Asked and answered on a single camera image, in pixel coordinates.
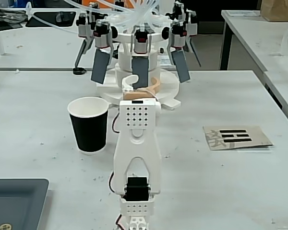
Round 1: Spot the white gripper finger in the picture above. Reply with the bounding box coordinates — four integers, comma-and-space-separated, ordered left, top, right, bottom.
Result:
121, 74, 140, 93

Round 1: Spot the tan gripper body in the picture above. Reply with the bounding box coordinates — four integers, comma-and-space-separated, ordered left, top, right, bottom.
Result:
123, 90, 158, 101

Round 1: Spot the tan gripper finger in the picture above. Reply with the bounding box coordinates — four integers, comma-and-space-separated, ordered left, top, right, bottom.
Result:
135, 77, 161, 95

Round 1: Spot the black paper cup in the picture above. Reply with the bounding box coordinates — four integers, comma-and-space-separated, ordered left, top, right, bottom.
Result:
67, 96, 110, 156

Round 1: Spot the white round machine base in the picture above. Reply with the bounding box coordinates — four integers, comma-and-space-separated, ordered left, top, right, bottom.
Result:
96, 31, 182, 111

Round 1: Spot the grey paddle actuator module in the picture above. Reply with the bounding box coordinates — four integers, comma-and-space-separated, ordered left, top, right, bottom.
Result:
167, 21, 191, 84
131, 28, 151, 91
172, 1, 202, 68
73, 11, 95, 69
90, 20, 114, 85

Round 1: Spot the printed paper label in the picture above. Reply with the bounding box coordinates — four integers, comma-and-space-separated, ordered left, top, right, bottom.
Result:
157, 55, 176, 67

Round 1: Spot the clear tube bundle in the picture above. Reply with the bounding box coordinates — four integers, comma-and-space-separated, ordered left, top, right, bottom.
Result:
26, 0, 173, 33

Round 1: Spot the black table leg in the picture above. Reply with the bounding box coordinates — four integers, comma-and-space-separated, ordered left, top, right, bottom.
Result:
219, 21, 234, 70

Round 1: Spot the orange box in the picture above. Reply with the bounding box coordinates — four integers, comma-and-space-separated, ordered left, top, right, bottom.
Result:
83, 0, 135, 10

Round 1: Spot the cardboard card with black bars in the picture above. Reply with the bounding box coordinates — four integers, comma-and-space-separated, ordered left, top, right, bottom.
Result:
203, 125, 274, 151

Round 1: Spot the white paper sheet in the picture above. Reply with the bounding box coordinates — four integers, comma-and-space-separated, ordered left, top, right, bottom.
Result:
227, 10, 264, 17

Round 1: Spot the black plastic bag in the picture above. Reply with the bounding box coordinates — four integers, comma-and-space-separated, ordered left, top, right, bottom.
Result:
0, 6, 24, 31

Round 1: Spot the brown paper bag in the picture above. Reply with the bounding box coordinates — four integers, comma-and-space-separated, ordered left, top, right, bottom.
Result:
260, 0, 288, 22

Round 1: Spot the grey plastic tray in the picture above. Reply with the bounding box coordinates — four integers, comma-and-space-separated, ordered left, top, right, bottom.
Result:
0, 178, 50, 230

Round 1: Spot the red black servo cable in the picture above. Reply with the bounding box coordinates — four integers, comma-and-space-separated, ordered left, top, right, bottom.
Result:
108, 170, 116, 194
115, 214, 126, 228
111, 112, 121, 134

